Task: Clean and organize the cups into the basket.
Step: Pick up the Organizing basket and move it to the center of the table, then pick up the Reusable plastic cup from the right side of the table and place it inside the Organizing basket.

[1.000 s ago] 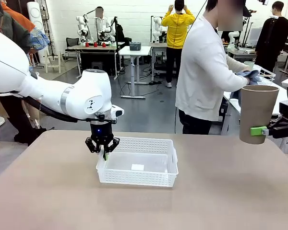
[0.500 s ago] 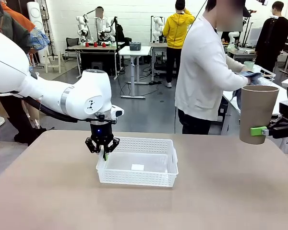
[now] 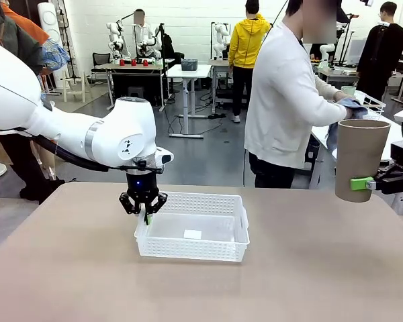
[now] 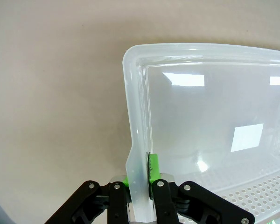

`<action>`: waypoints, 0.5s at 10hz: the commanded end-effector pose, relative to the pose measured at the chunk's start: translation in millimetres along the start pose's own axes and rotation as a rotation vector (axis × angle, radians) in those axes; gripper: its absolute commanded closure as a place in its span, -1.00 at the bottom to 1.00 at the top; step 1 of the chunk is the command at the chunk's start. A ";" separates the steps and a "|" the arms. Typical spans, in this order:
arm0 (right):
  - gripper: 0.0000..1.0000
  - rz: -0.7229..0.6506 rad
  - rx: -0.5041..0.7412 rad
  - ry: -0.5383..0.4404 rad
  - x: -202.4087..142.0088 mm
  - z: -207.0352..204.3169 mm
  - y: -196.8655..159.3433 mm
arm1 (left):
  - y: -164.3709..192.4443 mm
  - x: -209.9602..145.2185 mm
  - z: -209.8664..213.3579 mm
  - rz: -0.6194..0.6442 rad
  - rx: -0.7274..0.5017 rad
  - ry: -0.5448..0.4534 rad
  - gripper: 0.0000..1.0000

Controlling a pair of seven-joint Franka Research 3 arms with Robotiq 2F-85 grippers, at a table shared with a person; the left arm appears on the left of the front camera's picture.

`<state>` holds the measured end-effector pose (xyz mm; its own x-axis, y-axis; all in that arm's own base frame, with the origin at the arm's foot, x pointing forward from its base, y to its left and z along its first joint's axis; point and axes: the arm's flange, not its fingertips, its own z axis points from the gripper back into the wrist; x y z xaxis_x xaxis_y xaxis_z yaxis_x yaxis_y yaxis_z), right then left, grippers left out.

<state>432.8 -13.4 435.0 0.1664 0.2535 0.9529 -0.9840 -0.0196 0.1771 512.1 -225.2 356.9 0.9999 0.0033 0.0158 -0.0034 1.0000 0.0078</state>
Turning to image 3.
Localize white height-adjustable desk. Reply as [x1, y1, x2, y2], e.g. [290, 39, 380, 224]
[166, 63, 212, 139]

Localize grey plastic stool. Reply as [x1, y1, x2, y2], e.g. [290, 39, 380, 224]
[126, 86, 147, 100]

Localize person in white sweater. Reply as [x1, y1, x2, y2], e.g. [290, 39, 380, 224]
[243, 0, 357, 189]

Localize person in yellow hoodie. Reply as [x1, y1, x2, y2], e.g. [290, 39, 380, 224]
[228, 0, 271, 123]

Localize black hanging jacket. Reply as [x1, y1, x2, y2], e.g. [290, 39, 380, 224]
[156, 22, 176, 62]

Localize white perforated plastic basket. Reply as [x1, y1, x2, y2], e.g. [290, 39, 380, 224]
[134, 191, 251, 264]

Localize black light stand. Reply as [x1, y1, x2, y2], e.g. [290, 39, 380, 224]
[334, 13, 357, 65]

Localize tall brown cup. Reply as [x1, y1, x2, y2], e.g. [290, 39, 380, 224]
[334, 118, 392, 204]

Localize person in orange jacket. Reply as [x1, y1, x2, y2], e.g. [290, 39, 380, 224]
[1, 0, 52, 46]

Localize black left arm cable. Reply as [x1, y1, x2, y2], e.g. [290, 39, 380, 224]
[18, 129, 130, 173]

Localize white tower fan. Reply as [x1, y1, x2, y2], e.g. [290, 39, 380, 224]
[37, 2, 64, 92]

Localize white wooden step stool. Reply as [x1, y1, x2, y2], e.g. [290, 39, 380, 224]
[62, 70, 90, 103]

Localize blue patterned garment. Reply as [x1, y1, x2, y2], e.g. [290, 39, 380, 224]
[36, 38, 71, 101]

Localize white wire dish rack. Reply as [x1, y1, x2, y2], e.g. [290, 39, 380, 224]
[354, 89, 388, 121]

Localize long grey background table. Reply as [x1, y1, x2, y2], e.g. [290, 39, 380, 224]
[316, 64, 361, 85]

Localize person's right forearm white sleeve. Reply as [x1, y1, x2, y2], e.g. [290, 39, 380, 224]
[317, 96, 350, 123]

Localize thin black hanging cable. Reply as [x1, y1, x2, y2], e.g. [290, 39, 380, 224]
[260, 0, 290, 45]

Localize person in black sweater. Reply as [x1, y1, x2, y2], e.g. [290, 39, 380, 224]
[355, 1, 403, 102]

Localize blue cleaning cloth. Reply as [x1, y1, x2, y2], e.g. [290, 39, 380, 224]
[326, 96, 369, 154]

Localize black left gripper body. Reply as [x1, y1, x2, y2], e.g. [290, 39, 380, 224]
[125, 168, 160, 199]

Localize black office chair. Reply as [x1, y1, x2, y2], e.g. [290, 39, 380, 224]
[91, 52, 112, 73]

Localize person in dark green jacket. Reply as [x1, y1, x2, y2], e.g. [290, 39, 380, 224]
[0, 0, 66, 204]

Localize grey table with white legs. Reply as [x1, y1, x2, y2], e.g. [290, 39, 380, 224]
[103, 62, 166, 112]

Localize seated person in white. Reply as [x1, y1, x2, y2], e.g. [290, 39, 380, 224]
[131, 9, 155, 58]

